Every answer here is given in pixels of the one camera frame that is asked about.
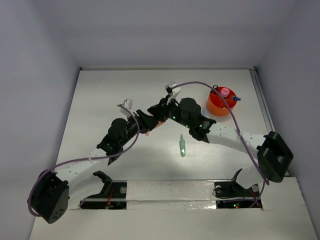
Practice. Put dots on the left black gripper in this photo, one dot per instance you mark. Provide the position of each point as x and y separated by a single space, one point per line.
148 123

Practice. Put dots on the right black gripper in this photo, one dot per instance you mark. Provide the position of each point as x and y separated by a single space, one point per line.
159 111

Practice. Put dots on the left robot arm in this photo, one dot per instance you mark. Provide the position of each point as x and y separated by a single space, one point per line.
56 187

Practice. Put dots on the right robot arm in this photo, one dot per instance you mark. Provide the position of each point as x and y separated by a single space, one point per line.
271 155

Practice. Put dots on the orange highlighter pen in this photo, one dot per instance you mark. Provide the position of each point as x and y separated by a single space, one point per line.
160 123

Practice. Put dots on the green highlighter pen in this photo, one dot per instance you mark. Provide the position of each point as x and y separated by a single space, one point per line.
182 146

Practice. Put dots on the blue highlighter pen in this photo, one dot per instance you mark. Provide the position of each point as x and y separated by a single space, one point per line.
204 112

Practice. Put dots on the orange round container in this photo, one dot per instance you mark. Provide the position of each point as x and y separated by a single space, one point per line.
216 106

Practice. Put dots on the pink glue bottle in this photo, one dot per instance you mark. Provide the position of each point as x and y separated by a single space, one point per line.
225 92

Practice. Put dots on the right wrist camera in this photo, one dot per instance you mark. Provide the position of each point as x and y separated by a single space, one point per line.
173 90

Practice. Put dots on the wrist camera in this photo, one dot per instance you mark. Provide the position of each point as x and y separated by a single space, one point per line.
126 104
173 90

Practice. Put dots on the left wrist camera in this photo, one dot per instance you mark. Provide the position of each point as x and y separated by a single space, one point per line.
126 104

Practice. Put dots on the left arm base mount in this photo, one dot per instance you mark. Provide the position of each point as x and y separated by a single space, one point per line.
112 195

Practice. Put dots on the aluminium rail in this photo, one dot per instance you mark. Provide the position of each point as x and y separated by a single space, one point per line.
261 100

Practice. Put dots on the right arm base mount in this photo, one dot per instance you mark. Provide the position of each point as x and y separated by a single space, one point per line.
241 191

